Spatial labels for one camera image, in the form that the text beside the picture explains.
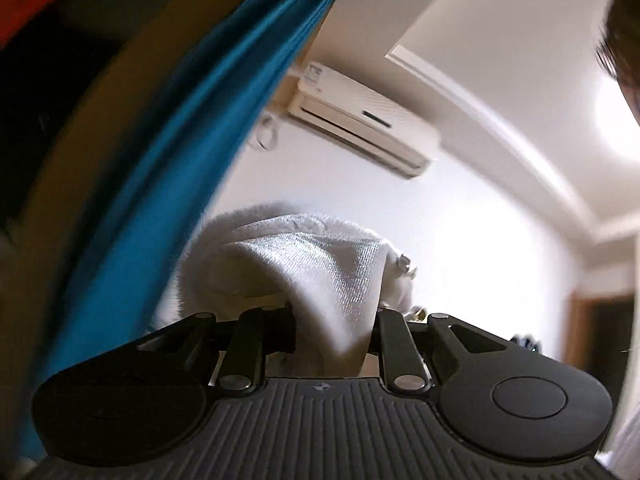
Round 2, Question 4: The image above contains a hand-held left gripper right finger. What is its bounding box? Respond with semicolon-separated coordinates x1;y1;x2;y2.
372;309;541;395

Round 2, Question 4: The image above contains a cream fuzzy jacket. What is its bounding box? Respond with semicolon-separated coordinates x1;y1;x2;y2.
172;201;426;378

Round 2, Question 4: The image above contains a wooden door frame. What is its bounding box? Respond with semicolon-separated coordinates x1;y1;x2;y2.
570;290;640;376

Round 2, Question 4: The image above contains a ceiling light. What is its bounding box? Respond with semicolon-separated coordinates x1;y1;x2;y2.
595;75;640;171

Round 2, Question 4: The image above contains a blue curtain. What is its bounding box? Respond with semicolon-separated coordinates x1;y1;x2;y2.
20;0;351;456

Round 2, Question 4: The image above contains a white air conditioner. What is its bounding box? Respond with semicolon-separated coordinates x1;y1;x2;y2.
287;60;441;178

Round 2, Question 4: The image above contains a person's head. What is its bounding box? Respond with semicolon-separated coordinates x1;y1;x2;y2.
595;0;640;128

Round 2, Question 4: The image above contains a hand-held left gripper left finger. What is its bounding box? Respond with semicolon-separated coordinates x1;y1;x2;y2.
135;304;298;393

